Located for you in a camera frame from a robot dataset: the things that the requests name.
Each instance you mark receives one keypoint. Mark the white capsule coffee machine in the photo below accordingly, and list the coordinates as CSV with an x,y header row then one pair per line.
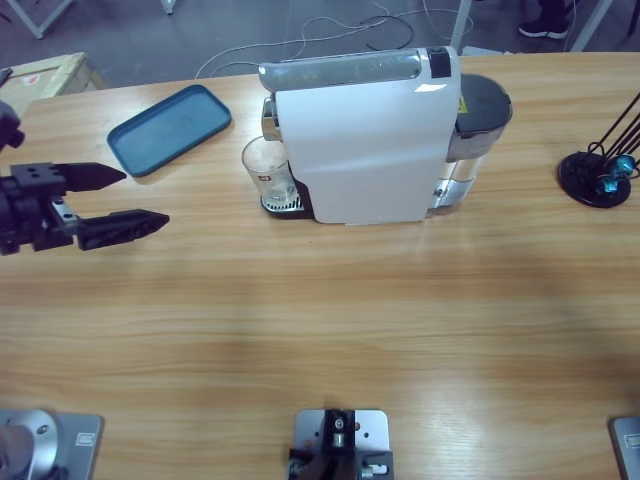
x,y
365,150

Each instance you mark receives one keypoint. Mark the white metal frame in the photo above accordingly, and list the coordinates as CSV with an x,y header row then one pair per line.
x,y
35,27

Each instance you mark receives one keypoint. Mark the black sneaker white sole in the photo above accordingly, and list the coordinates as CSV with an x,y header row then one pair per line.
x,y
545,29

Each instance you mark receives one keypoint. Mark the small white frame foot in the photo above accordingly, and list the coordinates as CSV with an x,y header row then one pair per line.
x,y
169,6

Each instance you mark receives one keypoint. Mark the white upright post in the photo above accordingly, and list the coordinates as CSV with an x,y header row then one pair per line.
x,y
461,22

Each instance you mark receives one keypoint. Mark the grey coffee machine lever lid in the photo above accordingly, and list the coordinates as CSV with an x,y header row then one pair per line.
x,y
340,72

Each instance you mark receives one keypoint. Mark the silver slotted drip tray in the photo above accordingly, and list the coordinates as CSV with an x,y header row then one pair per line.
x,y
301,204

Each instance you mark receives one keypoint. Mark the blue rectangular plastic tray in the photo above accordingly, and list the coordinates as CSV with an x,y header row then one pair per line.
x,y
170,130

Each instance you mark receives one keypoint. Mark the dark trouser leg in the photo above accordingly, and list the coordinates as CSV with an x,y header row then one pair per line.
x,y
552,10

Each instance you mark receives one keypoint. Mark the black capsule holder with rods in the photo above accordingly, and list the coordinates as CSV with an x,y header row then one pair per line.
x,y
575,172

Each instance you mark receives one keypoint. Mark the clear drinking glass red logo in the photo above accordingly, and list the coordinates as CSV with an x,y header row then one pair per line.
x,y
265,170

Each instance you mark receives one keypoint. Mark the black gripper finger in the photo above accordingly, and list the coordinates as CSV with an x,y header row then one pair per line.
x,y
92,177
120,227

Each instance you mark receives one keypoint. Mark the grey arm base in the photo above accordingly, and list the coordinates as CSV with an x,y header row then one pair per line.
x,y
82,440
627,445

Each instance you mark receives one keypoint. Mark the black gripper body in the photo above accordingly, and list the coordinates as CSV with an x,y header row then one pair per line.
x,y
30,215

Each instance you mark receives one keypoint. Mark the wooden crate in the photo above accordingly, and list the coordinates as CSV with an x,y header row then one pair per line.
x,y
55,75

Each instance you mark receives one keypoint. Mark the black object at right edge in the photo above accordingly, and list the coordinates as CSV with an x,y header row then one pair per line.
x,y
372,425

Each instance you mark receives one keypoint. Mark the white slanted leg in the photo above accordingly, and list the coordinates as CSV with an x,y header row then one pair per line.
x,y
590,27

